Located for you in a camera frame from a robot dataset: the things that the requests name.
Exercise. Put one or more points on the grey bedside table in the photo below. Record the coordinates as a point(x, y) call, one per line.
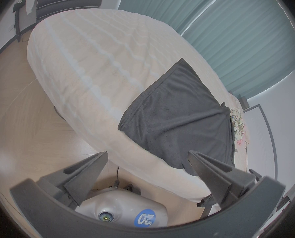
point(243, 101)

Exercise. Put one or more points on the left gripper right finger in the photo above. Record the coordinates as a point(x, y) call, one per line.
point(219, 180)

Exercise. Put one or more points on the pink garment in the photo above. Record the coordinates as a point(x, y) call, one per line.
point(244, 139)

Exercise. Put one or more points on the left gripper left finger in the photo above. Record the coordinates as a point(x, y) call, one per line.
point(85, 180)

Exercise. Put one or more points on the white printed pyjama garment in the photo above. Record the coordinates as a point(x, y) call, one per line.
point(236, 123)

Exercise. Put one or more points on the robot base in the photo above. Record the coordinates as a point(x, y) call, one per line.
point(122, 207)

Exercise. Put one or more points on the bed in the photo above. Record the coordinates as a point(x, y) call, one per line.
point(88, 71)

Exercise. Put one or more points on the cream pillow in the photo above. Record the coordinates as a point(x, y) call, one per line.
point(235, 102)

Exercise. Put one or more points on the black T-shirt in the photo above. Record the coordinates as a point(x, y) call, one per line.
point(177, 118)

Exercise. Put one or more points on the black chest of drawers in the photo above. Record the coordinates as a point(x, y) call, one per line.
point(70, 1)

